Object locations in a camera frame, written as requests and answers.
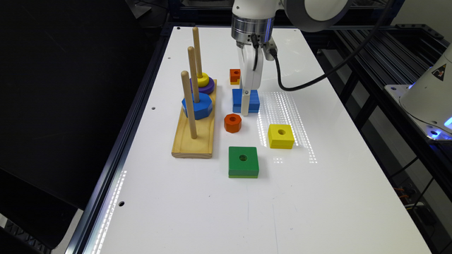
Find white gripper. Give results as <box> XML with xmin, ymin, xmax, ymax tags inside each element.
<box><xmin>237</xmin><ymin>40</ymin><xmax>277</xmax><ymax>116</ymax></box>

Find blue square block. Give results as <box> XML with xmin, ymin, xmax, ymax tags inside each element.
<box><xmin>232</xmin><ymin>89</ymin><xmax>260</xmax><ymax>113</ymax></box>

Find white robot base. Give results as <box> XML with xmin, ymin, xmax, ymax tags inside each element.
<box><xmin>385</xmin><ymin>47</ymin><xmax>451</xmax><ymax>142</ymax></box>

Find small orange square block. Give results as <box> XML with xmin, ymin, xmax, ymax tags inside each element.
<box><xmin>230</xmin><ymin>69</ymin><xmax>241</xmax><ymax>85</ymax></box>

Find orange octagonal block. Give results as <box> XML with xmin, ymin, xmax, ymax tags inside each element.
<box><xmin>224</xmin><ymin>114</ymin><xmax>242</xmax><ymax>133</ymax></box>

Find blue octagonal block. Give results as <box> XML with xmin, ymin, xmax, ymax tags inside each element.
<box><xmin>193</xmin><ymin>93</ymin><xmax>213</xmax><ymax>120</ymax></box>

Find yellow square block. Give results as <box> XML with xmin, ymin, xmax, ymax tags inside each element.
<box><xmin>268</xmin><ymin>124</ymin><xmax>295</xmax><ymax>149</ymax></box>

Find green square block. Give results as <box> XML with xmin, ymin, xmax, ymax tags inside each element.
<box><xmin>228</xmin><ymin>147</ymin><xmax>259</xmax><ymax>179</ymax></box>

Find front wooden peg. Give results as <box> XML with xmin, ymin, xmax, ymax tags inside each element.
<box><xmin>181</xmin><ymin>71</ymin><xmax>197</xmax><ymax>139</ymax></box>

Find wooden peg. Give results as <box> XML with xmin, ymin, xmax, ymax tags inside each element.
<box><xmin>192</xmin><ymin>27</ymin><xmax>203</xmax><ymax>78</ymax></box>
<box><xmin>181</xmin><ymin>71</ymin><xmax>197</xmax><ymax>139</ymax></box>
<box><xmin>187</xmin><ymin>46</ymin><xmax>200</xmax><ymax>103</ymax></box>

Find middle wooden peg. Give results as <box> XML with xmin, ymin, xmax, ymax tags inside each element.
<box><xmin>187</xmin><ymin>46</ymin><xmax>200</xmax><ymax>103</ymax></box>

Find rear wooden peg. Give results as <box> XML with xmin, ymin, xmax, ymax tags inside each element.
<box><xmin>192</xmin><ymin>27</ymin><xmax>203</xmax><ymax>78</ymax></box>

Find wooden peg base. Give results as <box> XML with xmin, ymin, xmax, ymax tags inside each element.
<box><xmin>172</xmin><ymin>80</ymin><xmax>217</xmax><ymax>159</ymax></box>

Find purple round ring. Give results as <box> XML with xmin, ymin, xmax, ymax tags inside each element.
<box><xmin>189</xmin><ymin>76</ymin><xmax>216</xmax><ymax>95</ymax></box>

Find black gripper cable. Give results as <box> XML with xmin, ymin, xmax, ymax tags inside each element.
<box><xmin>249</xmin><ymin>0</ymin><xmax>396</xmax><ymax>92</ymax></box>

